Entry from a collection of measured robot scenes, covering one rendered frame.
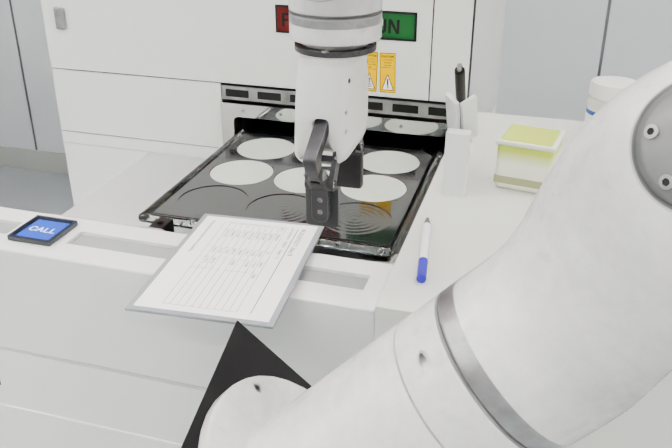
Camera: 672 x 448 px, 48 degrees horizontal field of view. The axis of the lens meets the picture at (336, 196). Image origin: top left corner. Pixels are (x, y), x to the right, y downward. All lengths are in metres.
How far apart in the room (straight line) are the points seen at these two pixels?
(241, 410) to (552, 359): 0.24
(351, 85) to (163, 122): 0.86
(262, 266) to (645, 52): 2.16
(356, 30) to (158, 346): 0.42
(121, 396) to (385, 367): 0.52
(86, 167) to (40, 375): 0.72
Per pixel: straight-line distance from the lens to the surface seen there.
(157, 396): 0.92
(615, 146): 0.37
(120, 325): 0.88
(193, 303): 0.75
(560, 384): 0.44
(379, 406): 0.47
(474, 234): 0.88
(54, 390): 1.00
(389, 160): 1.25
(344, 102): 0.67
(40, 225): 0.95
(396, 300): 0.75
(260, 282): 0.77
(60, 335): 0.94
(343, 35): 0.66
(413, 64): 1.29
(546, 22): 2.77
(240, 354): 0.62
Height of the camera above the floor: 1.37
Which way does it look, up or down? 25 degrees down
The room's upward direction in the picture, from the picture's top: straight up
